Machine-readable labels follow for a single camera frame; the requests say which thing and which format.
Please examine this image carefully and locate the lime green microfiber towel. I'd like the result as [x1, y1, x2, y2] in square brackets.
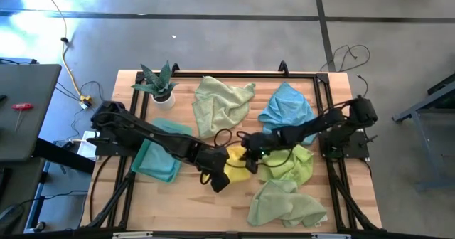
[257, 144, 316, 187]

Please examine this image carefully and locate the grey metal cart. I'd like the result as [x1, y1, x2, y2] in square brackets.
[392, 73, 455, 192]

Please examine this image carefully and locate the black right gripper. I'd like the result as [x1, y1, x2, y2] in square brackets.
[243, 134, 285, 174]

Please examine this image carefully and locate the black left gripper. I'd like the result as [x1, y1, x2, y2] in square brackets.
[194, 145, 231, 193]

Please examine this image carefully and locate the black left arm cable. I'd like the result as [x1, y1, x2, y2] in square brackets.
[213, 127, 234, 148]

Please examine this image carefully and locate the yellow extension cable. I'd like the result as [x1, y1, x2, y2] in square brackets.
[35, 0, 93, 109]

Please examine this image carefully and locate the white plant pot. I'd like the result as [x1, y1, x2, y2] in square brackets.
[151, 91, 176, 111]

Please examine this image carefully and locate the black floor cable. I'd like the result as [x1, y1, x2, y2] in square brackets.
[319, 43, 371, 73]
[356, 74, 370, 98]

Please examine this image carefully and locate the black table brace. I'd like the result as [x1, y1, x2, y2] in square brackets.
[33, 137, 96, 174]

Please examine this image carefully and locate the white edge bracket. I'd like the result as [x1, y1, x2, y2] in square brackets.
[311, 233, 351, 239]
[112, 231, 154, 239]

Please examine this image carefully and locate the red-handled tool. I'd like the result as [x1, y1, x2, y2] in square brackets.
[11, 102, 35, 133]

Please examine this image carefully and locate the grey side table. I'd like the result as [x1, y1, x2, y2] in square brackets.
[0, 63, 63, 161]

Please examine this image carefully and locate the black metal table frame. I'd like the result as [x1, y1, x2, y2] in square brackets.
[80, 60, 383, 238]

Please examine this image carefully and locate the green succulent plant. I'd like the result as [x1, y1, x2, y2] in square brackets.
[130, 60, 178, 100]

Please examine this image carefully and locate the pale green microfiber towel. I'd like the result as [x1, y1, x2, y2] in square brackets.
[247, 179, 328, 228]
[191, 75, 256, 139]

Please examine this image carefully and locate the yellow microfiber towel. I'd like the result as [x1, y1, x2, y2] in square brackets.
[202, 144, 253, 184]

